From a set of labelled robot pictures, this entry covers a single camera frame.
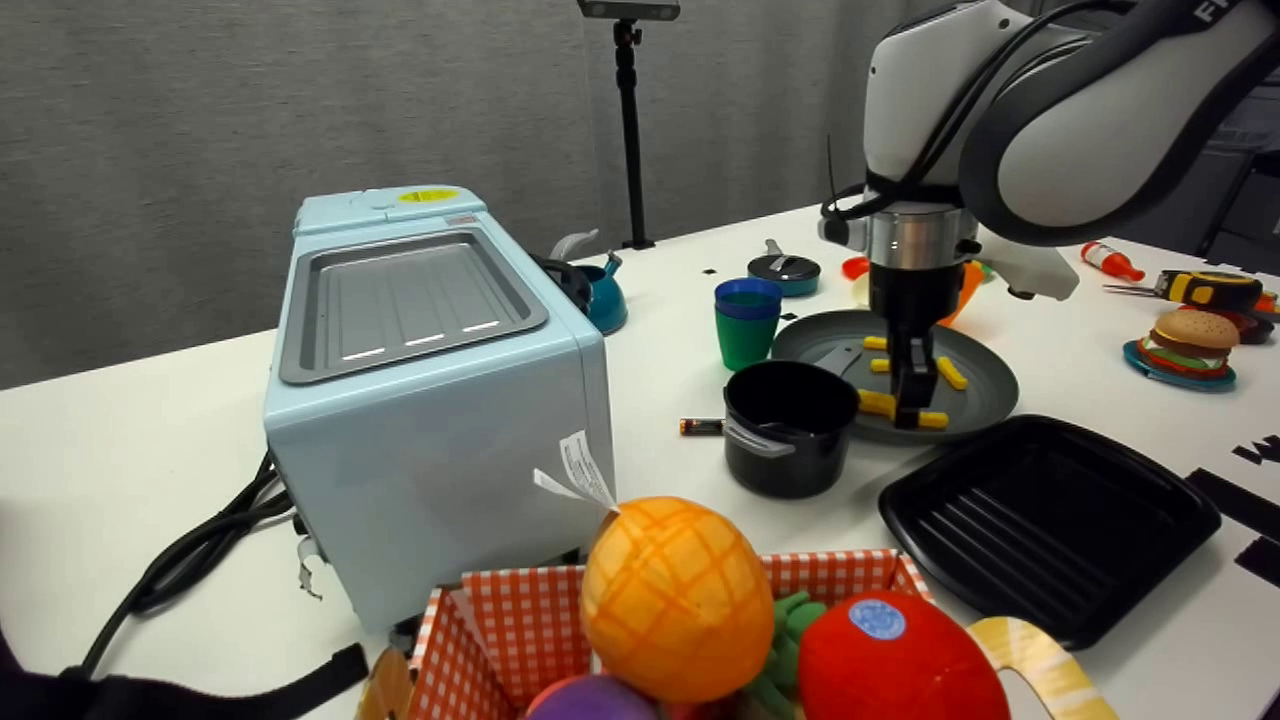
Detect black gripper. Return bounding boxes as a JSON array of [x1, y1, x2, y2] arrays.
[[871, 260, 968, 431]]

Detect orange plastic cup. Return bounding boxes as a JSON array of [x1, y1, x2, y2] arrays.
[[949, 254, 990, 326]]

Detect grey plate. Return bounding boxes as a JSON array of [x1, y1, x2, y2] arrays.
[[769, 307, 1024, 446]]

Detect green plastic cup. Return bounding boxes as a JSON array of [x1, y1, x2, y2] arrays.
[[716, 316, 780, 376]]

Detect blue plastic cup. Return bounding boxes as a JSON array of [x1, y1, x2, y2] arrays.
[[710, 273, 789, 326]]

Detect small teal plate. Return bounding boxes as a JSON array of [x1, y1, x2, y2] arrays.
[[1120, 335, 1240, 394]]

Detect black ridged grill tray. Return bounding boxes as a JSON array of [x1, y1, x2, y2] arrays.
[[874, 411, 1225, 651]]

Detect red toy ketchup bottle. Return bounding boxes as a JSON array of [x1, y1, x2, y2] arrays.
[[1077, 235, 1147, 287]]

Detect toy burger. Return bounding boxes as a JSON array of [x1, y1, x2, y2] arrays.
[[1134, 304, 1243, 381]]

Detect green plush vegetable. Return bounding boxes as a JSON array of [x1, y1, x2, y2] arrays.
[[736, 588, 831, 720]]

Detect red plush apple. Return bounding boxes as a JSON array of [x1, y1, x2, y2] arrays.
[[795, 588, 1011, 720]]

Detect cream yellow striped plush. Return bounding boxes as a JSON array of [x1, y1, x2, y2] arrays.
[[963, 612, 1120, 720]]

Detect teal toy kettle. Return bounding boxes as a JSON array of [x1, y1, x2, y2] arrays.
[[537, 229, 632, 338]]

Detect orange plush fruit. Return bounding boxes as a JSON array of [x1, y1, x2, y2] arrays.
[[574, 492, 780, 708]]

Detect clear plastic tag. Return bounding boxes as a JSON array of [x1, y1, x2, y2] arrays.
[[529, 427, 619, 514]]

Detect small black tape pieces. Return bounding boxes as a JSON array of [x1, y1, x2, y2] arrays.
[[1229, 431, 1280, 468]]

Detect black tape strip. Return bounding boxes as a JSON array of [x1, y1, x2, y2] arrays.
[[1232, 533, 1280, 592]]

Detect purple plush fruit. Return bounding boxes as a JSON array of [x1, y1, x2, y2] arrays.
[[519, 669, 663, 720]]

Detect red checkered basket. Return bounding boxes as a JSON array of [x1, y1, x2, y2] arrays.
[[404, 545, 934, 720]]

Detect light blue toaster oven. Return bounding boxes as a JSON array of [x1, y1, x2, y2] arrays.
[[260, 179, 619, 637]]

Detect grey curtain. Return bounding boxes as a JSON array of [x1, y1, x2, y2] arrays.
[[0, 0, 934, 390]]

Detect black fabric bag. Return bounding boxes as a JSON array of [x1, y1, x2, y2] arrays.
[[0, 633, 371, 720]]

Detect black pot grey handle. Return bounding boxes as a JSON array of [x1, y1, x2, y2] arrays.
[[716, 354, 865, 505]]

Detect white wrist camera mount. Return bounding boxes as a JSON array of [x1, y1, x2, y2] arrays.
[[974, 229, 1082, 304]]

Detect teal pan grey handle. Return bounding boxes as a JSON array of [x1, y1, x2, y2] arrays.
[[745, 235, 824, 301]]

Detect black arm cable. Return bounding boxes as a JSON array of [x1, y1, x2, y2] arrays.
[[812, 0, 1073, 230]]

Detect black camera stand pole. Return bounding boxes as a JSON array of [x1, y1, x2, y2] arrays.
[[609, 11, 660, 250]]

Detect black bar camera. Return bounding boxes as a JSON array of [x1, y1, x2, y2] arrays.
[[570, 0, 685, 22]]

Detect black power cable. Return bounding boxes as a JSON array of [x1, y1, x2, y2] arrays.
[[76, 446, 299, 676]]

